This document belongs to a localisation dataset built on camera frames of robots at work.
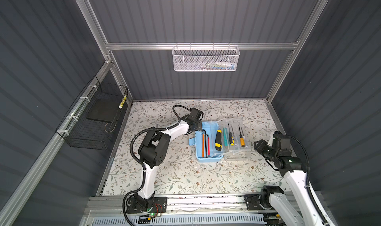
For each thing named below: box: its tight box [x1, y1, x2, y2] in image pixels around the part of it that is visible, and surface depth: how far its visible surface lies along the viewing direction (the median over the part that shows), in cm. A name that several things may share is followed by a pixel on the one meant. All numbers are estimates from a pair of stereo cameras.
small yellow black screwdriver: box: [227, 122, 235, 146], surface depth 85 cm
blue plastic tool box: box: [188, 121, 224, 163], surface depth 94 cm
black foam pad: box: [86, 98, 121, 123], surface depth 76 cm
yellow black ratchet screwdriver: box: [214, 129, 223, 152], surface depth 91 cm
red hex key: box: [206, 133, 210, 157], surface depth 97 cm
